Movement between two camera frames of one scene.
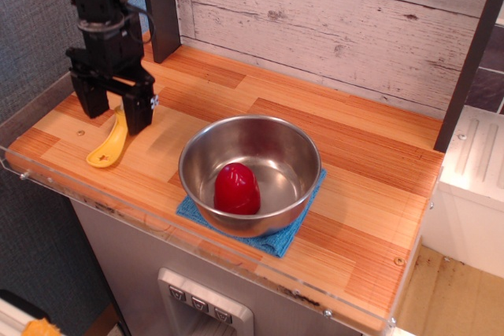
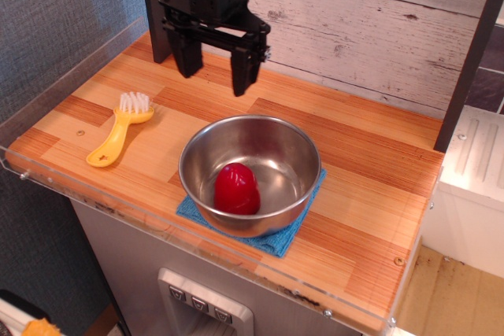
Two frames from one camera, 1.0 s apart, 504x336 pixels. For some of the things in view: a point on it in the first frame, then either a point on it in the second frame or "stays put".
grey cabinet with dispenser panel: [157, 284] stays put
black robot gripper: [113, 57] -> [216, 11]
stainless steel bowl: [283, 157] stays put
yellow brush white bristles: [108, 155] stays put
